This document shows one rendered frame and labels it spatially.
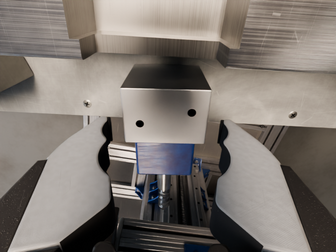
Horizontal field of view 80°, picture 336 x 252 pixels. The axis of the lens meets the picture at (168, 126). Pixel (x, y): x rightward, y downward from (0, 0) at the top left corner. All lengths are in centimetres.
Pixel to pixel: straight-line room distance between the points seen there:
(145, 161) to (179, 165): 3
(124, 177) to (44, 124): 54
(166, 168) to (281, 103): 11
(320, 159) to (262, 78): 139
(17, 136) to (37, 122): 17
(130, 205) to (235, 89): 111
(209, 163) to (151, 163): 84
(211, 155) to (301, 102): 80
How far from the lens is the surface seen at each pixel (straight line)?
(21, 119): 135
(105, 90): 18
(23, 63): 19
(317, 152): 150
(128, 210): 127
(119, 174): 107
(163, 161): 15
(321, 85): 21
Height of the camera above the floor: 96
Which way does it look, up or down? 60 degrees down
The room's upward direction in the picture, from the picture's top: 180 degrees counter-clockwise
